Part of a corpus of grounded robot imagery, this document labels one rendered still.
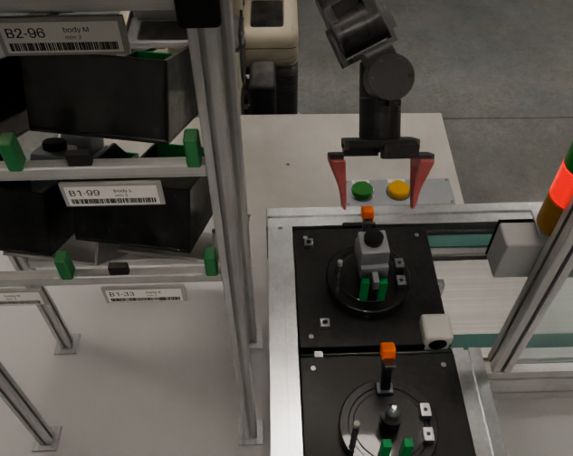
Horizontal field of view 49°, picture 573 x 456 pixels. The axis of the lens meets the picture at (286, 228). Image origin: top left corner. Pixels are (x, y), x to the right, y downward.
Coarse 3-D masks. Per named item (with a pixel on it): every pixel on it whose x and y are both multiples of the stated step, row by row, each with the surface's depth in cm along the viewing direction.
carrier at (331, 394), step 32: (320, 384) 94; (352, 384) 94; (416, 384) 94; (448, 384) 94; (320, 416) 91; (352, 416) 89; (384, 416) 86; (416, 416) 89; (448, 416) 91; (320, 448) 88; (352, 448) 86; (384, 448) 81; (416, 448) 86; (448, 448) 88
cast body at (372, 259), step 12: (360, 240) 97; (372, 240) 96; (384, 240) 97; (360, 252) 97; (372, 252) 96; (384, 252) 96; (360, 264) 98; (372, 264) 98; (384, 264) 98; (360, 276) 99; (372, 276) 98; (384, 276) 99; (372, 288) 98
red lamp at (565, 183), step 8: (560, 168) 70; (560, 176) 70; (568, 176) 68; (552, 184) 72; (560, 184) 70; (568, 184) 69; (552, 192) 72; (560, 192) 70; (568, 192) 69; (560, 200) 71
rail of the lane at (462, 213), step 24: (288, 216) 117; (312, 216) 117; (336, 216) 118; (360, 216) 118; (384, 216) 117; (408, 216) 117; (432, 216) 117; (456, 216) 117; (480, 216) 117; (504, 216) 117; (528, 216) 117
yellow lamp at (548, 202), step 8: (544, 200) 75; (552, 200) 72; (544, 208) 74; (552, 208) 73; (560, 208) 72; (544, 216) 74; (552, 216) 73; (544, 224) 75; (552, 224) 74; (544, 232) 75
